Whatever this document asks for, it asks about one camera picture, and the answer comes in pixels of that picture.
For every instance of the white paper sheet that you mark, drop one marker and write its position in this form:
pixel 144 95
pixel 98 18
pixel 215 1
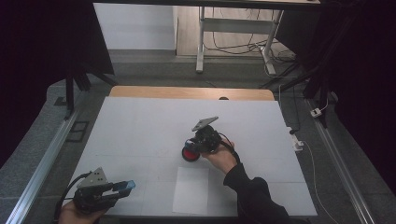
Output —
pixel 190 190

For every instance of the white panel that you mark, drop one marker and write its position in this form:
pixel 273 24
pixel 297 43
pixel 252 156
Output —
pixel 134 26

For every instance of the person's right hand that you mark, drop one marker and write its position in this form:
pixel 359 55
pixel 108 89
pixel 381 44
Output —
pixel 222 158

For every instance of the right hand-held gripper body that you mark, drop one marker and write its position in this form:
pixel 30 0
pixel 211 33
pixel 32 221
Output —
pixel 208 138

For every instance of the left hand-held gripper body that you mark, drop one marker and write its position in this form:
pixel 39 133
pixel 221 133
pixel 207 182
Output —
pixel 90 196

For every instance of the black metal stand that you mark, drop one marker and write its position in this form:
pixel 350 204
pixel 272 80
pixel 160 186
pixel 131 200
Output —
pixel 314 84
pixel 70 90

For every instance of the aluminium rail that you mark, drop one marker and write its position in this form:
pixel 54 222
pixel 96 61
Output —
pixel 43 165
pixel 339 161

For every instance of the round red ink pad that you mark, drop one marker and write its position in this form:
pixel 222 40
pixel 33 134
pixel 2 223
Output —
pixel 188 155

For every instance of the white-legged desk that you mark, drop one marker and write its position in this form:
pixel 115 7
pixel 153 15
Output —
pixel 232 25

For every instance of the small white box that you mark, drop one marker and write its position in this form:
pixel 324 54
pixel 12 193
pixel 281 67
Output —
pixel 316 112

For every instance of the black rectangular floor frame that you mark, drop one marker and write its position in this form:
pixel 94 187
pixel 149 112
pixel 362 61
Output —
pixel 69 137

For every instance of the white power strip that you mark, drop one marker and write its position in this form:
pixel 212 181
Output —
pixel 295 141

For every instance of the large white table cover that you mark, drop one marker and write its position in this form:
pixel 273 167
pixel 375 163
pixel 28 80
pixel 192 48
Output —
pixel 149 124

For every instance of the black curtain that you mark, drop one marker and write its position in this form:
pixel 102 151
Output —
pixel 37 62
pixel 364 77

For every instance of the person's left hand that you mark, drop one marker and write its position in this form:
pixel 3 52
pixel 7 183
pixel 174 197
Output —
pixel 74 217

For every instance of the dark table grommet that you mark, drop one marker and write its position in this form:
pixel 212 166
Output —
pixel 223 98

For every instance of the blue stamp cap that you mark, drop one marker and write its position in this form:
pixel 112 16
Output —
pixel 130 184

